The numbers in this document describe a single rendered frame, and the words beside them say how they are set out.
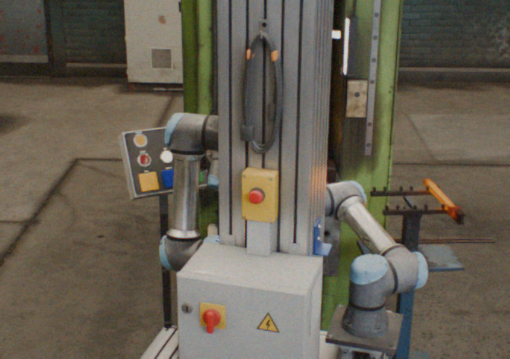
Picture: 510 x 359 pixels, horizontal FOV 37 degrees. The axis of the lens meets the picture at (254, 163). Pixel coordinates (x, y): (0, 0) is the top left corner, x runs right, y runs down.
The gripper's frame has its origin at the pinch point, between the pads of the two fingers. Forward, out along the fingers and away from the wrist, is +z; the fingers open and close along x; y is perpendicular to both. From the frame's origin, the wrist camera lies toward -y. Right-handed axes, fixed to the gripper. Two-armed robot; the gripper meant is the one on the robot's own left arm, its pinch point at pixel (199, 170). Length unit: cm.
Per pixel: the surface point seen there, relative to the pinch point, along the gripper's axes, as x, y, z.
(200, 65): -15, 49, 11
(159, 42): -168, 226, 489
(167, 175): 11.8, 1.3, 8.2
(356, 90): -77, 24, -11
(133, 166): 25.0, 7.3, 9.0
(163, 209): 10.2, -10.6, 27.9
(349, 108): -75, 17, -6
